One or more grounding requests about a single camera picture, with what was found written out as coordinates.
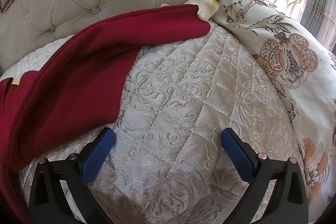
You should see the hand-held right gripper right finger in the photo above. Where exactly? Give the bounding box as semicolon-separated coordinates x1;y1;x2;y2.
221;127;308;224

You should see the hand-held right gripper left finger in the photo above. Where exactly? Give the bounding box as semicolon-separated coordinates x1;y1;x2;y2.
28;127;116;224

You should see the red knit garment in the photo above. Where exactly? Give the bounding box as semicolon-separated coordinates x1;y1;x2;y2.
0;4;212;224

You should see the white quilted bedspread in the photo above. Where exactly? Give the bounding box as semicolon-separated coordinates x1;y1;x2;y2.
0;21;307;224

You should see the floral cream duvet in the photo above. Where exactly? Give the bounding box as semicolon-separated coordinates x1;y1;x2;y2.
211;0;336;209

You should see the cream glove yellow cuff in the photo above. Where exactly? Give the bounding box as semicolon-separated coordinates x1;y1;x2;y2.
184;0;220;21

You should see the grey-blue patterned curtain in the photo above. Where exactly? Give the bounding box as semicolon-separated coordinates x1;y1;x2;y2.
299;0;336;48

